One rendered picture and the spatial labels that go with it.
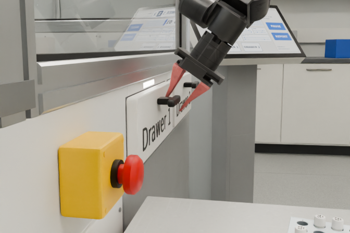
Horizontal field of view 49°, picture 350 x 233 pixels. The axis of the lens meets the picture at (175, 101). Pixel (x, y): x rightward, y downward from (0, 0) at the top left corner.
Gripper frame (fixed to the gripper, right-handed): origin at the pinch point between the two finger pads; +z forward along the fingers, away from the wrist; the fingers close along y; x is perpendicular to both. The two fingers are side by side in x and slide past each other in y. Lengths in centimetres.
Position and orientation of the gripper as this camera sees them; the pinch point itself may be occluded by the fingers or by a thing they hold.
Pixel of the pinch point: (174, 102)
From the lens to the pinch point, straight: 74.5
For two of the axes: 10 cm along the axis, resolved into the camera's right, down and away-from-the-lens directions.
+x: -1.6, 1.3, -9.8
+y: -8.1, -5.8, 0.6
